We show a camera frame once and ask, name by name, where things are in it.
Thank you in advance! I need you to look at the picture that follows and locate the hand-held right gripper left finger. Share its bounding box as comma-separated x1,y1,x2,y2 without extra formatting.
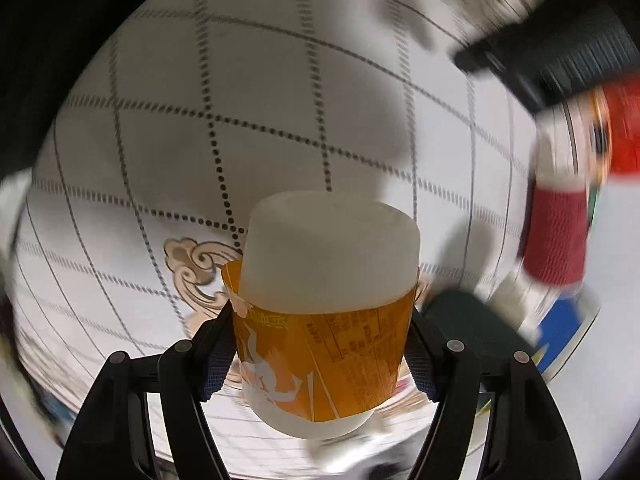
55,304,237,480

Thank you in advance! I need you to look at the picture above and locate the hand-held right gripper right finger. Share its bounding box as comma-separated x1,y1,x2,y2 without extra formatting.
406,311,583,480

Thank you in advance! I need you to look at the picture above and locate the white cup with orange sleeve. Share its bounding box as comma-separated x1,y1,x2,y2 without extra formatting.
221,191,421,437

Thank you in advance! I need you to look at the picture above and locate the white cup with red sleeve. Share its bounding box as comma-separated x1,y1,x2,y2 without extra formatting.
495,105,601,333

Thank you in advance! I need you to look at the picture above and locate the blue and white flat object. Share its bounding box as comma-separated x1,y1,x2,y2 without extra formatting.
529,287,602,387

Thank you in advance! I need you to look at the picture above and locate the white grid-patterned tablecloth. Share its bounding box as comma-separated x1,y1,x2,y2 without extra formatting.
10,0,601,478

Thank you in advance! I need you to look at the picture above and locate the red round object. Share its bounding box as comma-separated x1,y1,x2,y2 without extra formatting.
589,76,640,182

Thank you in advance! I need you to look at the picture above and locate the black box-shaped object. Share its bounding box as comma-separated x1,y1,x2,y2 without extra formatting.
452,0,640,115

